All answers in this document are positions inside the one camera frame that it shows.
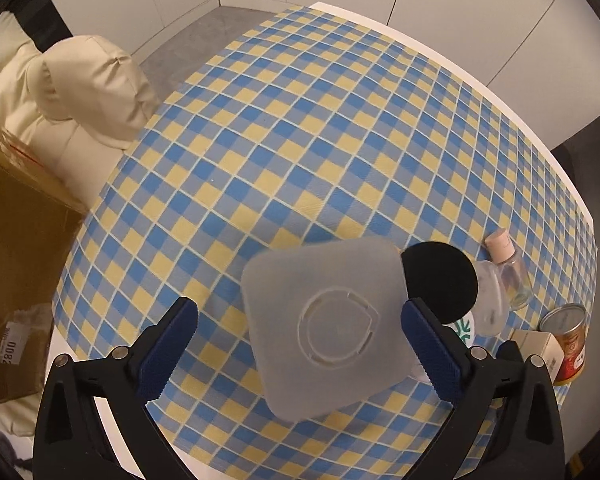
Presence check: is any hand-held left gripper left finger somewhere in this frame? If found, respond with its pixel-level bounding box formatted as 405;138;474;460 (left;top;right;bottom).
34;296;198;480

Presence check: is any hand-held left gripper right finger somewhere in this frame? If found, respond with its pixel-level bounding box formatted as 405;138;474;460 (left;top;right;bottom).
401;297;566;480

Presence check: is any white round jar green print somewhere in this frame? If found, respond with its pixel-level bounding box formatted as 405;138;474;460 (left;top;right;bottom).
450;310;478;348

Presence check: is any black round compact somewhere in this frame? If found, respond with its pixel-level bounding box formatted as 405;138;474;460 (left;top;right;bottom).
400;241;480;325

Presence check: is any small cream carton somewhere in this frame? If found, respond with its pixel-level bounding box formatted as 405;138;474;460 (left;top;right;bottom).
507;330;566;381

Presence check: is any translucent square plastic container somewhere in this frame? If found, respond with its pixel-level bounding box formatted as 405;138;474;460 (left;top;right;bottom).
241;239;421;422

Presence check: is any brown cardboard box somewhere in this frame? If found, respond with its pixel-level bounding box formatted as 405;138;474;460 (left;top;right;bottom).
0;105;98;408

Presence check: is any small clear bottle pink cap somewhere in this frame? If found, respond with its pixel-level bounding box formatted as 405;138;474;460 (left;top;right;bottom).
484;228;533;311

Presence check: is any copper red tin can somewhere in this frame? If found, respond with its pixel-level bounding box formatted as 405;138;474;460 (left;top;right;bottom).
539;303;588;387

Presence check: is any blue yellow checkered tablecloth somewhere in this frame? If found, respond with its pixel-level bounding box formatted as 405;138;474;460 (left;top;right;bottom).
52;2;600;471

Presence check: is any white table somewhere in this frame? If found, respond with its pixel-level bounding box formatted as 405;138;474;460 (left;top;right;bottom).
50;1;597;480

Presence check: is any cream padded armchair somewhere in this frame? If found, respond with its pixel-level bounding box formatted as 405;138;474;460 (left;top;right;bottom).
0;22;163;436

